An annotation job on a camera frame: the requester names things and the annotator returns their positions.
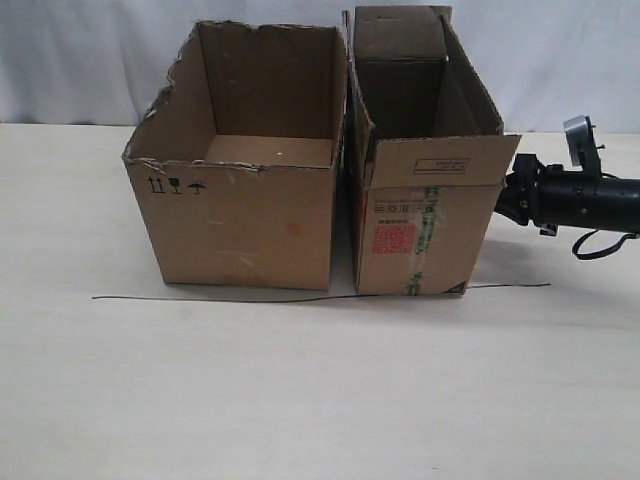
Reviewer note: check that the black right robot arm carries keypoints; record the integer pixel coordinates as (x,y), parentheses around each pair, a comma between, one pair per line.
(549,196)

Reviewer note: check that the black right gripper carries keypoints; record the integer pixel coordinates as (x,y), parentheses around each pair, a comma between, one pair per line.
(518,200)

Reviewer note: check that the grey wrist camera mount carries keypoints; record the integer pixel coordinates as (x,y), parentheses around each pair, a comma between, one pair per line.
(582,147)

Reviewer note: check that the torn open cardboard box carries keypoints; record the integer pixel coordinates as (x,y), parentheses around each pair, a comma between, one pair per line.
(234,165)

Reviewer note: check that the red printed cardboard box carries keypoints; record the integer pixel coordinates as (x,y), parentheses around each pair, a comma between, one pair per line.
(425,152)

